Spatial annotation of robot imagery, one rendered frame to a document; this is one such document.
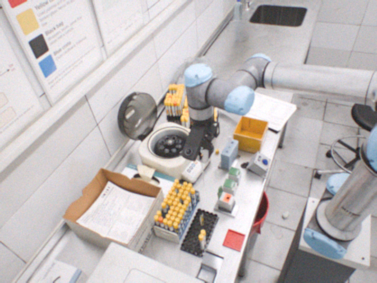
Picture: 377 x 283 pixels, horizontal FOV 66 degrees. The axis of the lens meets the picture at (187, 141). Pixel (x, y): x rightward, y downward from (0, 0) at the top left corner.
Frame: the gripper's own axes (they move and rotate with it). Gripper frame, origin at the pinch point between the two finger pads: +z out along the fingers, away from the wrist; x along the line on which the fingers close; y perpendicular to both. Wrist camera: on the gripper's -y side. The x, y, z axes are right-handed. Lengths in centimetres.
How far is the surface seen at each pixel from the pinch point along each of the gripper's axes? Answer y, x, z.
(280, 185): 88, -13, 113
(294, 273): 1, -39, 52
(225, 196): 1.8, -7.8, 17.8
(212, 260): -20.9, -13.9, 21.8
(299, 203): 79, -30, 113
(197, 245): -18.0, -6.2, 23.7
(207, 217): -6.4, -4.1, 23.5
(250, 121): 45.4, -0.2, 17.1
